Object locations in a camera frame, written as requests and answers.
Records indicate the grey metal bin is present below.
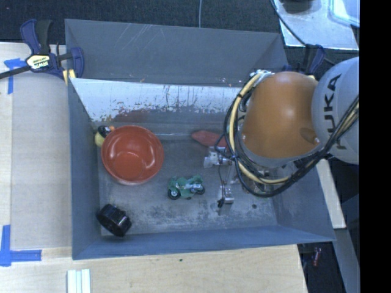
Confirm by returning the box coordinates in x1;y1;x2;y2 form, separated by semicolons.
64;18;337;261

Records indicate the green toy motorcycle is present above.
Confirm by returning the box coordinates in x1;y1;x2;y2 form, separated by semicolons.
166;175;206;201

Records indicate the red-brown flat block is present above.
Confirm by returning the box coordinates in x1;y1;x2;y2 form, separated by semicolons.
191;129;228;148

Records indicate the yellow and black toy duck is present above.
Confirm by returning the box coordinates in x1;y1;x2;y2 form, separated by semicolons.
93;125;116;148

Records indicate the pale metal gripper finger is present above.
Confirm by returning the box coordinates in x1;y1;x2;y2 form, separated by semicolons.
217;186;235;216
203;150;229;169

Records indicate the red bowl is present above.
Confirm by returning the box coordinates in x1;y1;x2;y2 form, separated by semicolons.
100;125;166;186

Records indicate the black round cap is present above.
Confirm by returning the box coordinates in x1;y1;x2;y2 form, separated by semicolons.
95;203;133;238

